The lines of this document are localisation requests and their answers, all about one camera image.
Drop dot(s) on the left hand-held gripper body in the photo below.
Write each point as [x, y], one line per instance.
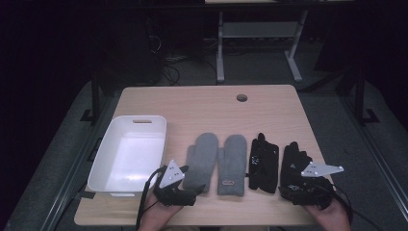
[173, 173]

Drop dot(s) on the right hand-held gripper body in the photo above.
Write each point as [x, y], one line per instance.
[320, 169]

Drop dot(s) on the plain grey mitten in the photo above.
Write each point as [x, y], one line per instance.
[202, 157]

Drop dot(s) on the black glove with triangle mark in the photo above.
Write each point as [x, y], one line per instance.
[293, 157]

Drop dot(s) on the grey mitten with label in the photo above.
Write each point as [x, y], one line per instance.
[232, 160]

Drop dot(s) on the white plastic bin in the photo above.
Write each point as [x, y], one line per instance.
[128, 160]

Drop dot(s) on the person's left hand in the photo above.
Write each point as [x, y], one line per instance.
[158, 216]

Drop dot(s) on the person's right hand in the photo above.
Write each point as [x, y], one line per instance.
[330, 218]

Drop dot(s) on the black metal stand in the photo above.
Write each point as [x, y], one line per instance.
[361, 96]
[95, 96]

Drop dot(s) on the black tape strip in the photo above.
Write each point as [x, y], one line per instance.
[86, 194]

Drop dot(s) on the white metal table frame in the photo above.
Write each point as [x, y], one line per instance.
[256, 29]

